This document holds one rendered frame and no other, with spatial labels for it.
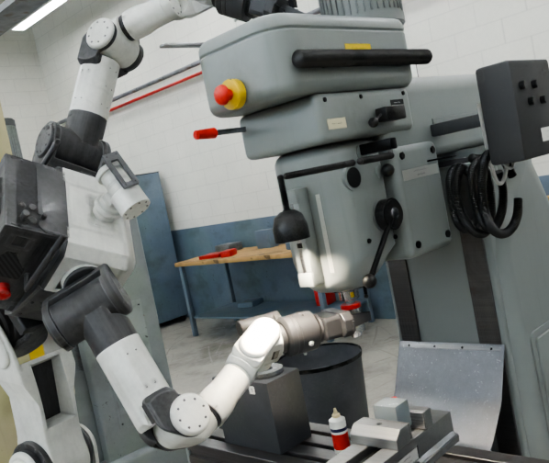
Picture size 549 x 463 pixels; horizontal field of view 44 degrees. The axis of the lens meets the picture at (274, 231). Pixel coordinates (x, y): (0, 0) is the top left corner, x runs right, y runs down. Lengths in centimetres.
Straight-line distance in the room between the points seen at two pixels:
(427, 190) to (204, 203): 702
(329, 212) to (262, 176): 629
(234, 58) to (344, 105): 25
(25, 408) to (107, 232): 52
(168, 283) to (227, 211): 135
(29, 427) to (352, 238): 89
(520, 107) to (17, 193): 104
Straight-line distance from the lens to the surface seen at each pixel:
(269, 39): 133
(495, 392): 181
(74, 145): 160
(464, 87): 187
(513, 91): 150
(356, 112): 145
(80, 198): 148
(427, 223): 161
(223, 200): 825
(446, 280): 184
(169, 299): 891
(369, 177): 148
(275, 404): 174
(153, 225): 883
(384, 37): 157
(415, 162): 160
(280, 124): 143
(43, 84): 1155
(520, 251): 185
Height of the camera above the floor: 157
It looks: 4 degrees down
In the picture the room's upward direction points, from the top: 11 degrees counter-clockwise
